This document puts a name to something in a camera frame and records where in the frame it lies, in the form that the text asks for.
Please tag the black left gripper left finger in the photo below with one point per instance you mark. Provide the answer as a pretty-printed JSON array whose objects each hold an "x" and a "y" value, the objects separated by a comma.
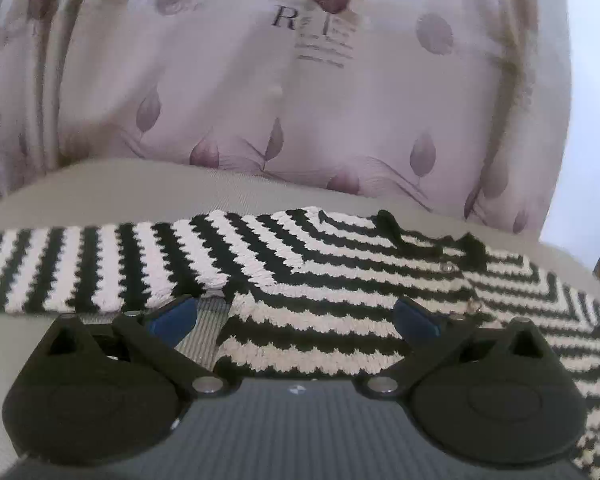
[{"x": 93, "y": 393}]

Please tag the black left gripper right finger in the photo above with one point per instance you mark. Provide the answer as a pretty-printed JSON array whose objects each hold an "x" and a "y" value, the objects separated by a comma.
[{"x": 486, "y": 395}]

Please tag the black white zigzag knit garment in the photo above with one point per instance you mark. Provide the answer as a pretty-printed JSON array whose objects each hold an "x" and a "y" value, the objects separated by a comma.
[{"x": 310, "y": 291}]

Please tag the beige ribbed bed sheet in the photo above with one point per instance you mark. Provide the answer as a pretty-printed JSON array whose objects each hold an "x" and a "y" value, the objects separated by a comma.
[{"x": 123, "y": 191}]

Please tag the pink leaf pattern curtain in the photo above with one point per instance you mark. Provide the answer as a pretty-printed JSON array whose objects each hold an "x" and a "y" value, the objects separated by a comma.
[{"x": 458, "y": 107}]

